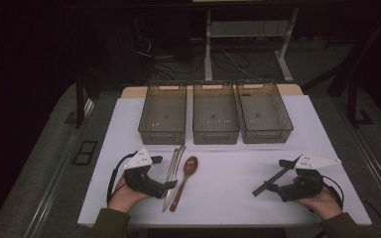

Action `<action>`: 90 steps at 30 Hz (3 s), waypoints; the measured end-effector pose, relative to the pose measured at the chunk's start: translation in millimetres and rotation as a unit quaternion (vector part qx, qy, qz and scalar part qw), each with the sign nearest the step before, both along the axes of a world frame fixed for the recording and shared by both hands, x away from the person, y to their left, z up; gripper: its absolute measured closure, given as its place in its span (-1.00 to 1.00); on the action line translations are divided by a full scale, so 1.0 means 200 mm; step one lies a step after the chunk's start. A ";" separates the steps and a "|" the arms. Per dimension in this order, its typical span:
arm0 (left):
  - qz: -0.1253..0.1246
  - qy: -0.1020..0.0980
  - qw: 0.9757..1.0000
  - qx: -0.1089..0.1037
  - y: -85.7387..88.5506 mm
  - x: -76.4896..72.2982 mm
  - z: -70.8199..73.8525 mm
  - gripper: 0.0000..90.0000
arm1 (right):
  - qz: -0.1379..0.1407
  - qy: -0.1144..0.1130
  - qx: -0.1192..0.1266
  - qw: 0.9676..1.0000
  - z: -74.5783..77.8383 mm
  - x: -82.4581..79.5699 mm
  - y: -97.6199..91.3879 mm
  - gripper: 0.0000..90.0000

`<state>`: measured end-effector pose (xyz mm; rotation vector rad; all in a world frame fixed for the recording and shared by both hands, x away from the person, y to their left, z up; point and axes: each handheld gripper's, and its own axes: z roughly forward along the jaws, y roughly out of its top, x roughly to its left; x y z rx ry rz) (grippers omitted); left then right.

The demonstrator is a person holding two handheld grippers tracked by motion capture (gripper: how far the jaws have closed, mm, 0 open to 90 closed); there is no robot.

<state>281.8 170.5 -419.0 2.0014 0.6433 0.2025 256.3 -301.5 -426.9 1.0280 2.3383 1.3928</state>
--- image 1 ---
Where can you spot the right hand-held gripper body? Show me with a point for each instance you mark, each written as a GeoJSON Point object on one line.
{"type": "Point", "coordinates": [306, 185]}

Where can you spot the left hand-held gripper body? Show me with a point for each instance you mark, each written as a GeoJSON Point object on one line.
{"type": "Point", "coordinates": [139, 180]}

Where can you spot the silver metal knife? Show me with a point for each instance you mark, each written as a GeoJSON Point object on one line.
{"type": "Point", "coordinates": [168, 201]}

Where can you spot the silver metal fork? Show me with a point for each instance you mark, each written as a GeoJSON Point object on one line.
{"type": "Point", "coordinates": [173, 163]}

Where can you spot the brown wooden spoon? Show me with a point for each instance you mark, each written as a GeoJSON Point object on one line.
{"type": "Point", "coordinates": [190, 165]}

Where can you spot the translucent grey plastic bin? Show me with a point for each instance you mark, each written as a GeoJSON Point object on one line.
{"type": "Point", "coordinates": [215, 114]}
{"type": "Point", "coordinates": [264, 114]}
{"type": "Point", "coordinates": [163, 114]}

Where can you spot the person's left hand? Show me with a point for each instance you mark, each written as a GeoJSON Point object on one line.
{"type": "Point", "coordinates": [124, 198]}

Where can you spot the person's right hand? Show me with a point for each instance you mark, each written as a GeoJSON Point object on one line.
{"type": "Point", "coordinates": [322, 203]}

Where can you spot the white table sheet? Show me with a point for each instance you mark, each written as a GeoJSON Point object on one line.
{"type": "Point", "coordinates": [225, 185]}

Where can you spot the black metal stand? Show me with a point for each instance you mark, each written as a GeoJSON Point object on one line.
{"type": "Point", "coordinates": [352, 82]}
{"type": "Point", "coordinates": [79, 99]}

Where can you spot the white metal stand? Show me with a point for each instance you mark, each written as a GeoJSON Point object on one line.
{"type": "Point", "coordinates": [208, 49]}

